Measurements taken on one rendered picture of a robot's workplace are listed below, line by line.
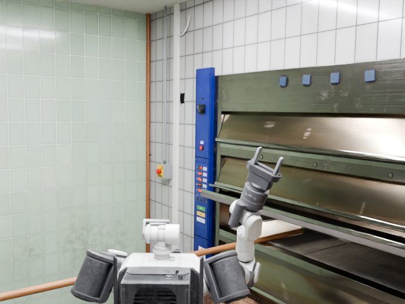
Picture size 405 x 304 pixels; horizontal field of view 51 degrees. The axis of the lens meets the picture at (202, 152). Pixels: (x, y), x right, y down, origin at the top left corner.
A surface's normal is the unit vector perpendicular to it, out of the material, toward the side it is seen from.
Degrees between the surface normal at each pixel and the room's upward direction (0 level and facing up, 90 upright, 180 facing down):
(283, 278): 70
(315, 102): 90
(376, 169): 90
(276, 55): 90
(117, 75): 90
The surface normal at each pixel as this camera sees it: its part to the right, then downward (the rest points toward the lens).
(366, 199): -0.76, -0.30
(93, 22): 0.58, 0.09
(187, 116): -0.82, 0.04
